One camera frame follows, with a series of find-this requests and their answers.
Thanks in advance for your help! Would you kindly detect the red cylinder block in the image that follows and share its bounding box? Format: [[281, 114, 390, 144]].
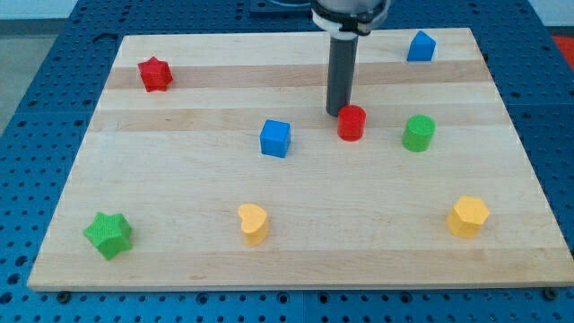
[[337, 105, 367, 142]]

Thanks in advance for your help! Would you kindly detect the blue cube block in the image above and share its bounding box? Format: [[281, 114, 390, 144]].
[[259, 119, 291, 158]]

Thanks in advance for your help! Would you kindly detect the yellow heart block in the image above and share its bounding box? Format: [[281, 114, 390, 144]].
[[238, 204, 270, 247]]

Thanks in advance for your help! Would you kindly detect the light wooden board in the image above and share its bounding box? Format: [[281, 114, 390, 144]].
[[28, 28, 573, 292]]

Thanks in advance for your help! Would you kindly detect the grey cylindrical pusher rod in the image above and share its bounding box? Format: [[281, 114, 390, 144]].
[[326, 38, 358, 117]]

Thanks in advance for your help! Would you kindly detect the green cylinder block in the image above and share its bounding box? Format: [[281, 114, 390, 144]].
[[402, 115, 436, 153]]

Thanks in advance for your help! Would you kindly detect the red star block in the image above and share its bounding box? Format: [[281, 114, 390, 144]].
[[137, 57, 173, 92]]

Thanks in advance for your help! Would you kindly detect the blue pentagon block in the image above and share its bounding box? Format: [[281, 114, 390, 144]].
[[406, 31, 437, 62]]

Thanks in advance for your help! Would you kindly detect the yellow hexagon block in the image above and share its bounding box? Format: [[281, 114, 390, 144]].
[[446, 196, 491, 239]]

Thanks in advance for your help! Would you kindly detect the green star block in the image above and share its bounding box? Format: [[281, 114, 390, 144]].
[[83, 212, 133, 260]]

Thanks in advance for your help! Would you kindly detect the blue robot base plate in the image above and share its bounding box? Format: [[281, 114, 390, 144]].
[[248, 0, 311, 18]]

